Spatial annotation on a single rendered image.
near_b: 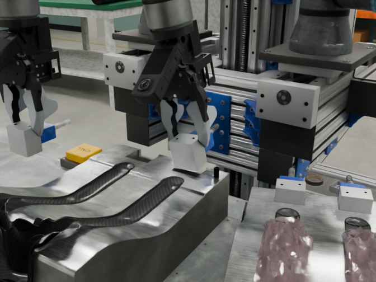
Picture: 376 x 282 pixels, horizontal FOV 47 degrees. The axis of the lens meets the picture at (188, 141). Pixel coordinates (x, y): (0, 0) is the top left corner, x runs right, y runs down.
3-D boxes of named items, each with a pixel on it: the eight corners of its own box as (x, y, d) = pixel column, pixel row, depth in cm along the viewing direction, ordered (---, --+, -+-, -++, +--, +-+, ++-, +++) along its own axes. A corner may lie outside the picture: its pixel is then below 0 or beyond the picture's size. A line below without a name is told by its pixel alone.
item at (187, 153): (208, 136, 88) (204, 112, 86) (230, 138, 85) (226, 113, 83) (174, 168, 78) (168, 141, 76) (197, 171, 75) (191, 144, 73)
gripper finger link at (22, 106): (38, 122, 87) (40, 81, 83) (14, 132, 83) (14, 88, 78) (28, 116, 88) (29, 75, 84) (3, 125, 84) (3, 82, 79)
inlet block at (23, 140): (61, 131, 93) (59, 107, 91) (78, 135, 90) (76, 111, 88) (10, 151, 82) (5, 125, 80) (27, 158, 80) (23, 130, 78)
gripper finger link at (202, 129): (231, 132, 78) (212, 85, 75) (215, 147, 73) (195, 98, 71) (217, 135, 80) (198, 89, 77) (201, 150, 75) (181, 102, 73)
